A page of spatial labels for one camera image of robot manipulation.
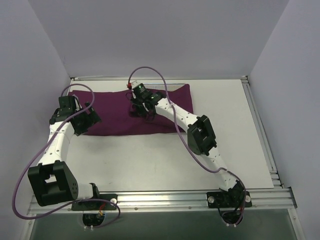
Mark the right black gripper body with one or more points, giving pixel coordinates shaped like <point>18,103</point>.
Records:
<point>139,105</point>

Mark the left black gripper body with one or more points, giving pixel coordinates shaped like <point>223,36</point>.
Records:
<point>89,119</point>

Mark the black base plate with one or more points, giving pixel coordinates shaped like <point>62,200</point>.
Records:
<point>97,205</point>
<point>225,199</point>

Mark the purple cloth wrap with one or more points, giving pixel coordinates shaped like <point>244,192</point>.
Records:
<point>114,109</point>

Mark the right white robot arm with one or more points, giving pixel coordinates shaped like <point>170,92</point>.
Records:
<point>195,132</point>

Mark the wire mesh instrument tray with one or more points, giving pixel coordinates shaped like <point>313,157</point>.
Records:
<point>160,86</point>

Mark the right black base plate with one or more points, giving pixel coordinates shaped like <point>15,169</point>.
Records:
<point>225,199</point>

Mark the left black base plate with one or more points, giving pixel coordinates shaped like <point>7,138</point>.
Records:
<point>97,205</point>

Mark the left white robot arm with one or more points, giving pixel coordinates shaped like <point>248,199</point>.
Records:
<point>51,179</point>

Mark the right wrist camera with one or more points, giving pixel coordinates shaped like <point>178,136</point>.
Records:
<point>133,84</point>

